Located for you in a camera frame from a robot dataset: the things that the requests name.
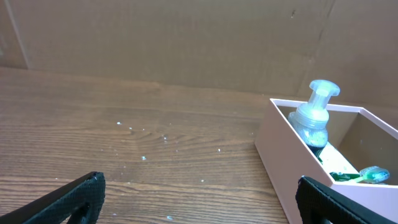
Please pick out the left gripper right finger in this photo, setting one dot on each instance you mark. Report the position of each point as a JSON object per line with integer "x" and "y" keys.
{"x": 319, "y": 204}

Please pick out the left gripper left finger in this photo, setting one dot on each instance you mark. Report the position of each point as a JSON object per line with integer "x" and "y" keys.
{"x": 78, "y": 202}

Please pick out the green soap bar package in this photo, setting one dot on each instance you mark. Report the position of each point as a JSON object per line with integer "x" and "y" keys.
{"x": 335, "y": 164}

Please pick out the green white toothbrush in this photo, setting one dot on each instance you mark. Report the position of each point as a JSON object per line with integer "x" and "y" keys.
{"x": 372, "y": 175}

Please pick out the dark soap pump bottle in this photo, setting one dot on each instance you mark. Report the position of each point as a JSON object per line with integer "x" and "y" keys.
{"x": 310, "y": 119}

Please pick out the pink cardboard box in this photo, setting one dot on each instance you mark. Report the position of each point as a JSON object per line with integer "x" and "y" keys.
{"x": 363, "y": 138}

